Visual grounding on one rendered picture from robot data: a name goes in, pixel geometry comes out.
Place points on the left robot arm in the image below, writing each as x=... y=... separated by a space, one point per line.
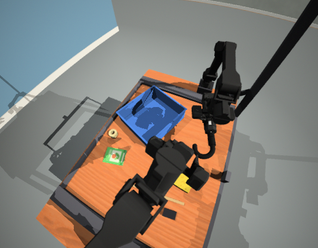
x=130 y=213

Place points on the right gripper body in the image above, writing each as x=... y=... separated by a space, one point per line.
x=198 y=113

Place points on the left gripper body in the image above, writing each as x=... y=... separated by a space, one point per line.
x=197 y=176

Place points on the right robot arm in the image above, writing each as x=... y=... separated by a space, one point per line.
x=229 y=82

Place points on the beige masking tape roll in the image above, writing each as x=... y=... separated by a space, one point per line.
x=113 y=131

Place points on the blue open-top box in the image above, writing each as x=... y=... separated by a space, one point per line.
x=153 y=113

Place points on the yellow sponge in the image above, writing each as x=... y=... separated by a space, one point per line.
x=181 y=183

